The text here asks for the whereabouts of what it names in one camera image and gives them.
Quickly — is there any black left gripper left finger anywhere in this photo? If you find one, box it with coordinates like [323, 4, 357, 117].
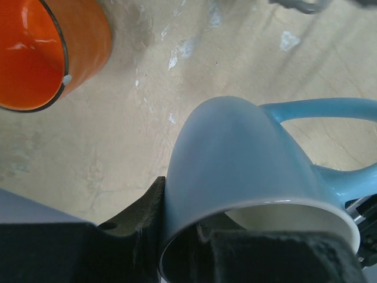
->
[1, 177, 166, 282]

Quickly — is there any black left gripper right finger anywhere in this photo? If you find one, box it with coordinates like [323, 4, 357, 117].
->
[196, 194, 377, 283]

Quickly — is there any light blue ceramic mug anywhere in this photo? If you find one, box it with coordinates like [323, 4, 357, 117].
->
[159, 96, 376, 282]

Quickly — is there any orange ceramic mug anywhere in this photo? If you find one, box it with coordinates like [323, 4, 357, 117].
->
[1, 1, 112, 113]

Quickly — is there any grey wire dish rack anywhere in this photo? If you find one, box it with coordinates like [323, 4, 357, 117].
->
[268, 0, 376, 15]

